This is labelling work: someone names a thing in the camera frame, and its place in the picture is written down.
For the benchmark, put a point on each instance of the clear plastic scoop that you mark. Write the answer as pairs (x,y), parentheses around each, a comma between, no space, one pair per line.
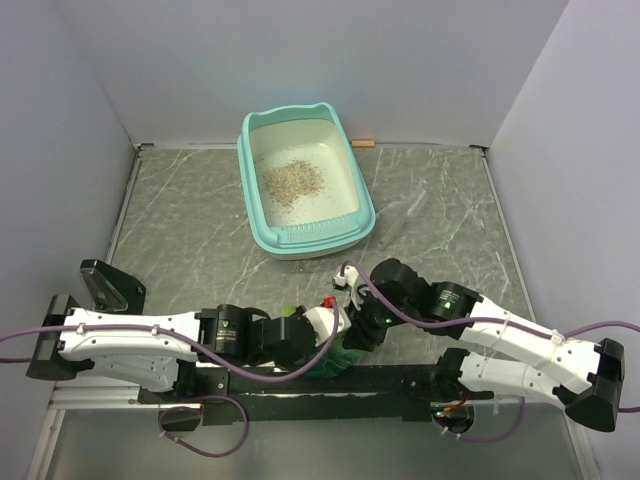
(410,211)

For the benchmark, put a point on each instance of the small orange block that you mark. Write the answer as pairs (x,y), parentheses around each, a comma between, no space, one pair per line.
(363,143)

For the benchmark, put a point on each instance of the green litter bag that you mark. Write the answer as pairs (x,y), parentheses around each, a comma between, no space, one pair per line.
(330,359)

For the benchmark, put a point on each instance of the teal litter box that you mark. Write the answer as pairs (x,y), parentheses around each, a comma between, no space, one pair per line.
(339,217)

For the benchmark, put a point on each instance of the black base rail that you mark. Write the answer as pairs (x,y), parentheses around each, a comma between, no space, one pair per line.
(407,392)

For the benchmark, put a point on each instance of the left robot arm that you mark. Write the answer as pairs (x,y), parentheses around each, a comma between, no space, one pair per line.
(160,353)

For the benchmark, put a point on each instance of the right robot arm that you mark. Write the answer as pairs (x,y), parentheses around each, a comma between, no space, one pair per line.
(581,377)

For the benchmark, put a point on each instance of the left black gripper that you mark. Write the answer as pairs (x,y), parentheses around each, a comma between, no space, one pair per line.
(290,360)

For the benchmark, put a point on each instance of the scattered litter granules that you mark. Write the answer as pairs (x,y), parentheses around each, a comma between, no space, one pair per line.
(286,184)

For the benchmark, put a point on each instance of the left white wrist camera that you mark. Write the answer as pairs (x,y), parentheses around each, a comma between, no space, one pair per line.
(322,319)

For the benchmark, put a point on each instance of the black triangular stand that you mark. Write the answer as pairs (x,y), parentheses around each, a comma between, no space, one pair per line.
(112,290)

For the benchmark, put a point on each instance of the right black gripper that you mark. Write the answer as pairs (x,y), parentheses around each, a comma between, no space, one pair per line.
(358,334)

